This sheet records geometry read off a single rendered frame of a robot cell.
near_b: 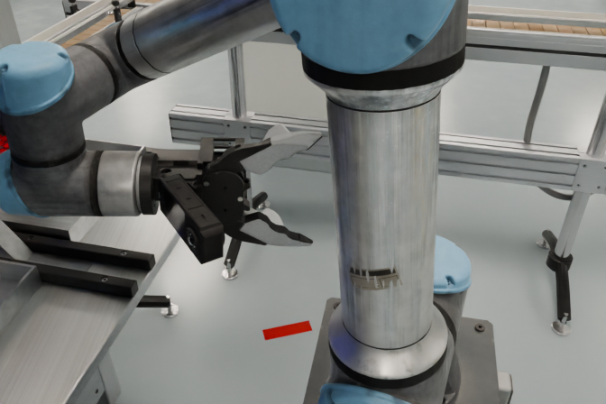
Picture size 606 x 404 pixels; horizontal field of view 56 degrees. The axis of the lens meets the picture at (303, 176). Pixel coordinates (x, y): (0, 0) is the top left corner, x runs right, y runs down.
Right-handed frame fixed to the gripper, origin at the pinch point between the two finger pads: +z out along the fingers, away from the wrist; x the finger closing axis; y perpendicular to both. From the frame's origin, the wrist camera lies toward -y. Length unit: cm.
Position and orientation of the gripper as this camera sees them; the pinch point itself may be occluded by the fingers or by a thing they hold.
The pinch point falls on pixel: (319, 195)
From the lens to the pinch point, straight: 65.1
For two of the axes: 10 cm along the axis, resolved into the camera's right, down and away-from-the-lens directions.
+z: 10.0, 0.1, 1.0
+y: -0.8, -5.3, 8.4
